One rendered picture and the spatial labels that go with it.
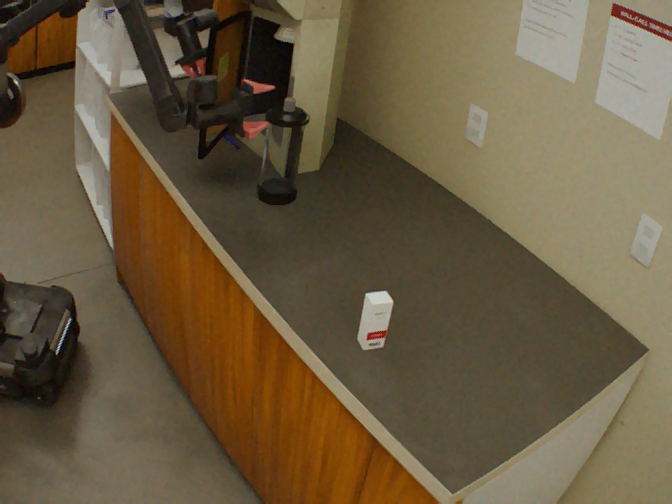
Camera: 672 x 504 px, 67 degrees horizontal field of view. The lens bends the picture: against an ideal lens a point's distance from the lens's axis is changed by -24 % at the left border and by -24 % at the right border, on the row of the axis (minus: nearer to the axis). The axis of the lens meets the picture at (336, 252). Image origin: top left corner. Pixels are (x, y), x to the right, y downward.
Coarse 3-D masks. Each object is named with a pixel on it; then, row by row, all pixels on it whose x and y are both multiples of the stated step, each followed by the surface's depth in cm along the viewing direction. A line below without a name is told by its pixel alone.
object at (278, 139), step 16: (272, 128) 150; (288, 128) 149; (304, 128) 153; (272, 144) 152; (288, 144) 152; (272, 160) 154; (288, 160) 154; (272, 176) 156; (288, 176) 157; (272, 192) 158; (288, 192) 160
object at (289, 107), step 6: (288, 102) 149; (294, 102) 150; (276, 108) 151; (282, 108) 152; (288, 108) 150; (294, 108) 151; (300, 108) 153; (270, 114) 150; (276, 114) 149; (282, 114) 148; (288, 114) 149; (294, 114) 149; (300, 114) 150; (282, 120) 148; (288, 120) 148; (294, 120) 149; (300, 120) 150
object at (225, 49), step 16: (224, 32) 155; (240, 32) 169; (208, 48) 148; (224, 48) 159; (240, 48) 174; (208, 64) 150; (224, 64) 164; (224, 80) 168; (224, 96) 172; (208, 128) 166; (208, 144) 169
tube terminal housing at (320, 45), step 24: (312, 0) 147; (336, 0) 150; (288, 24) 155; (312, 24) 151; (336, 24) 155; (312, 48) 156; (336, 48) 162; (312, 72) 160; (336, 72) 171; (312, 96) 165; (336, 96) 181; (312, 120) 169; (336, 120) 192; (312, 144) 174; (312, 168) 178
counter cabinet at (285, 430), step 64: (128, 192) 223; (128, 256) 243; (192, 256) 170; (192, 320) 183; (256, 320) 142; (192, 384) 203; (256, 384) 152; (320, 384) 124; (256, 448) 166; (320, 448) 131; (384, 448) 109; (576, 448) 128
